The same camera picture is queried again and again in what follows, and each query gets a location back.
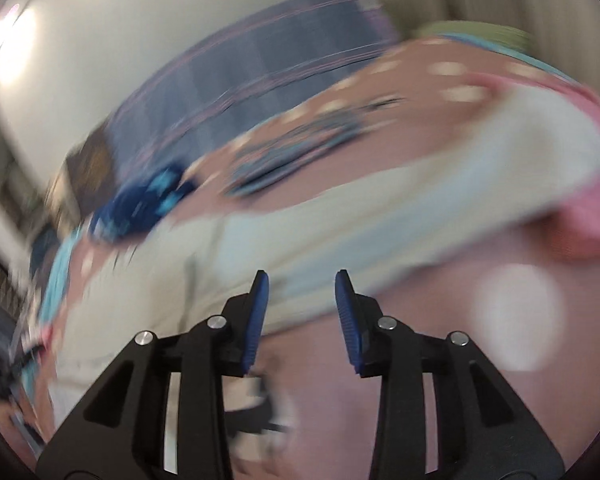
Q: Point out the teal fleece cloth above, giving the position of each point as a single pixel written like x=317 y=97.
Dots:
x=60 y=270

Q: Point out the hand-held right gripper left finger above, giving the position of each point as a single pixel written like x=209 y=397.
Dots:
x=256 y=320

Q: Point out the navy star print garment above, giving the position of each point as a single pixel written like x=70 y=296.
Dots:
x=140 y=205

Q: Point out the pale blue small garment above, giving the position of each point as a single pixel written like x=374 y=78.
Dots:
x=330 y=200

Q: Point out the blue plaid duvet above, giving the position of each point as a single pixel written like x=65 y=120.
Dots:
x=260 y=60

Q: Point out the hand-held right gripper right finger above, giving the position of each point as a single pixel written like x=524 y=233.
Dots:
x=346 y=320

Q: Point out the pink cloth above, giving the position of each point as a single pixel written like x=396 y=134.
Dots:
x=592 y=220

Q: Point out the green cloth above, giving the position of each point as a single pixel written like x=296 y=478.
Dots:
x=475 y=34

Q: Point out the dark tree print pillow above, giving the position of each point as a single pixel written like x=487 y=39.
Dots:
x=87 y=157

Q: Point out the teal patterned garment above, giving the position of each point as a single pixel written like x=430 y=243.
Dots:
x=300 y=150

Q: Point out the pink deer print blanket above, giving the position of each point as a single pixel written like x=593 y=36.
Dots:
x=420 y=360

